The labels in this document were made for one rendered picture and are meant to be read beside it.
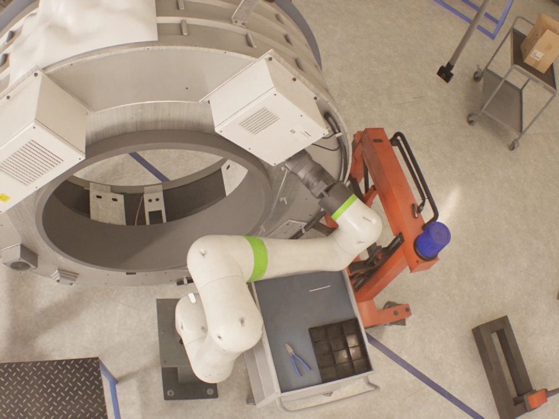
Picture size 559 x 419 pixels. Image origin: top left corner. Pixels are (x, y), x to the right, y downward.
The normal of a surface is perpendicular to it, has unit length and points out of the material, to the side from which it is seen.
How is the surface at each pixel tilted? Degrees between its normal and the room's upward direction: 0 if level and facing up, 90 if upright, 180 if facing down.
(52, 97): 55
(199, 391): 0
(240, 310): 8
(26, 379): 0
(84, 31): 38
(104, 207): 27
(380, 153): 0
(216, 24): 61
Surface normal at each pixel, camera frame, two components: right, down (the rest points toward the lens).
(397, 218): -0.96, 0.10
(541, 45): -0.33, 0.77
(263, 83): -0.59, -0.29
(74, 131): 0.89, -0.38
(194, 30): 0.32, -0.54
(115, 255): 0.58, -0.51
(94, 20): -0.14, 0.46
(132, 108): 0.22, 0.84
